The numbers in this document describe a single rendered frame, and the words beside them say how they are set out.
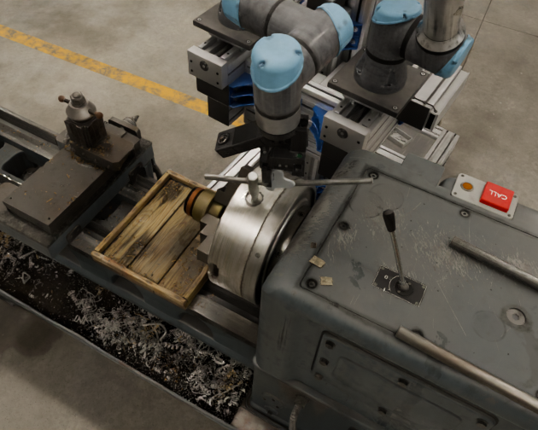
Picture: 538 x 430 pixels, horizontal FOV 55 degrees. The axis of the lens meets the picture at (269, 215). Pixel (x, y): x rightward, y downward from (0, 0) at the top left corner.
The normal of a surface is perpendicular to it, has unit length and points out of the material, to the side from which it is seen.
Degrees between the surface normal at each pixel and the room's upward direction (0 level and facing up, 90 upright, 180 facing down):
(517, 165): 0
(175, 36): 0
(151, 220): 0
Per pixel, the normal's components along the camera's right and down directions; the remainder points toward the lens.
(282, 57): -0.04, -0.49
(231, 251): -0.36, 0.22
